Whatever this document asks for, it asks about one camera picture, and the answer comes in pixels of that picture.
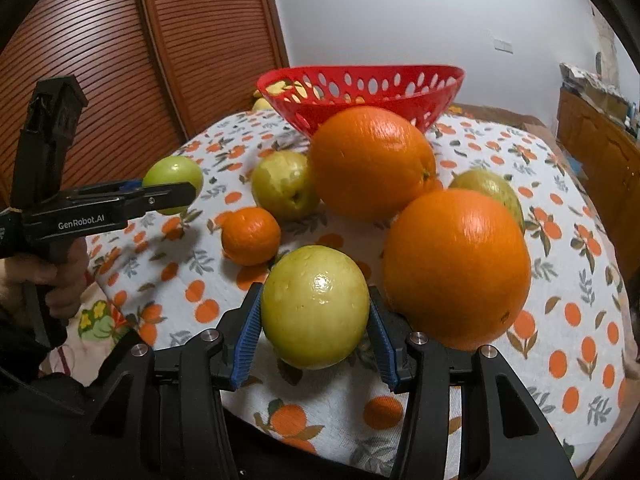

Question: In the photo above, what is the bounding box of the small green guava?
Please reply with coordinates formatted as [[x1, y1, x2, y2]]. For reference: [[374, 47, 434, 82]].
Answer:
[[142, 155, 204, 202]]

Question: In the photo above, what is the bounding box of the yellow-green guava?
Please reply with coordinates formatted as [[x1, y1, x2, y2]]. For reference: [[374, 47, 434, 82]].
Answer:
[[260, 245, 370, 370]]

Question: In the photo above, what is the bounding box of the large orange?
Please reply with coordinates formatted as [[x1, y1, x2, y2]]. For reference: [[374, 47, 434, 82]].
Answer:
[[308, 106, 438, 222], [382, 188, 532, 351]]

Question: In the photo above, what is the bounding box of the small mandarin orange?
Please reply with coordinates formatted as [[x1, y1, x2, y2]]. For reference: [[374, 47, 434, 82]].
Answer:
[[221, 207, 281, 266]]

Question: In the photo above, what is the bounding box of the green guava with dimple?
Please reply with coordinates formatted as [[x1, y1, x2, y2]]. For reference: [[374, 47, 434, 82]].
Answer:
[[250, 151, 319, 222]]

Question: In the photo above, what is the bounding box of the green pear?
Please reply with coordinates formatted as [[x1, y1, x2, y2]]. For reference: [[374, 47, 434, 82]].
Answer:
[[449, 169, 525, 232]]

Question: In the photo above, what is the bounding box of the left hand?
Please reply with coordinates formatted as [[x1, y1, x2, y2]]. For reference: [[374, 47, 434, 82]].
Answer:
[[1, 238, 89, 326]]

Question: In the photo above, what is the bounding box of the orange print white cloth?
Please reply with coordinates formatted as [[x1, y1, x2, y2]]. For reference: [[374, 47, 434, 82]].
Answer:
[[81, 105, 629, 478]]

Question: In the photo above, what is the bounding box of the floral bed blanket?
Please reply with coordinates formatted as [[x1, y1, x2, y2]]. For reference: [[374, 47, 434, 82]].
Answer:
[[40, 283, 130, 386]]

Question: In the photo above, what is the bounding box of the yellow plush toy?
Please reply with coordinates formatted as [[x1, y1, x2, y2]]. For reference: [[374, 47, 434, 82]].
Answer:
[[252, 80, 309, 112]]

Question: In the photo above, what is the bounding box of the brown louvered wardrobe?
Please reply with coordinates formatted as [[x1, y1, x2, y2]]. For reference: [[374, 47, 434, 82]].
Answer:
[[1, 0, 288, 193]]

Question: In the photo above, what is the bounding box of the red perforated plastic basket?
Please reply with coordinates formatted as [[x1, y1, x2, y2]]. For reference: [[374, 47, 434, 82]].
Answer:
[[257, 65, 465, 138]]

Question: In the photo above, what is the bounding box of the wooden sideboard cabinet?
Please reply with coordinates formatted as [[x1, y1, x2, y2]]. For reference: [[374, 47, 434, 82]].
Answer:
[[556, 89, 640, 280]]

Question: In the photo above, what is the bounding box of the clutter pile on cabinet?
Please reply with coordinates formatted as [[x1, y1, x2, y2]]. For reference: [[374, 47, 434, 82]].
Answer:
[[559, 62, 638, 139]]

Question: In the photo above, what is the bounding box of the white wall switch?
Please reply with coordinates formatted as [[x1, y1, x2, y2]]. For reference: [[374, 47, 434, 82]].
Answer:
[[494, 38, 514, 54]]

